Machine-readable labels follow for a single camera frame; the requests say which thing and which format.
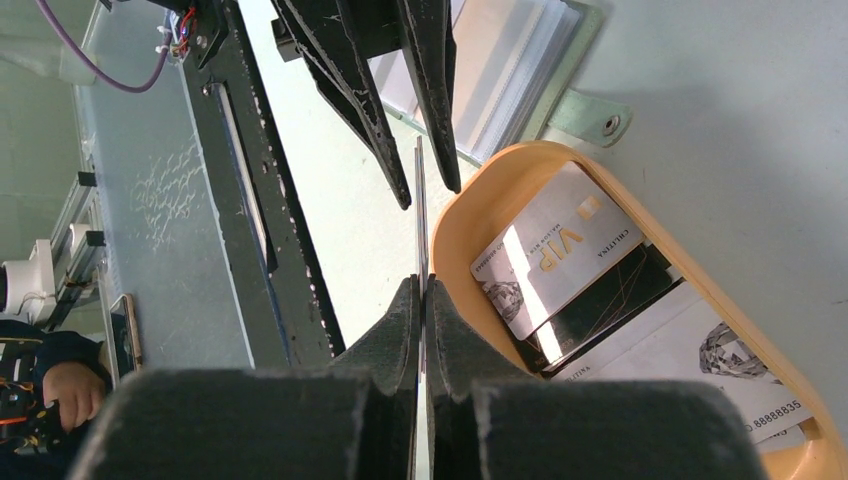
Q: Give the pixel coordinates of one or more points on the large white card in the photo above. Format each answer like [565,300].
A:
[680,337]

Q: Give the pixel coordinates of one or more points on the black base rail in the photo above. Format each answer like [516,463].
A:
[281,296]

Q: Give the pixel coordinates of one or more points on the smartphone on desk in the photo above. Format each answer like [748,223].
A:
[126,343]

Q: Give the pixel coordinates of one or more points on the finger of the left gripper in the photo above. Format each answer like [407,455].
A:
[430,53]
[325,34]

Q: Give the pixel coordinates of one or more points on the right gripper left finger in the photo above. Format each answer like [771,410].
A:
[352,419]

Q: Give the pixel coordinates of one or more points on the orange plastic tray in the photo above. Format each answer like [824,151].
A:
[495,195]

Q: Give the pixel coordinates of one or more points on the black vip card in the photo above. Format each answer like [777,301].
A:
[627,289]
[422,248]

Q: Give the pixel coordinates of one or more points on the operator hand in background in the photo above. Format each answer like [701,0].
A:
[79,392]

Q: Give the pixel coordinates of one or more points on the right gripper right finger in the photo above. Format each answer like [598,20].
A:
[491,420]

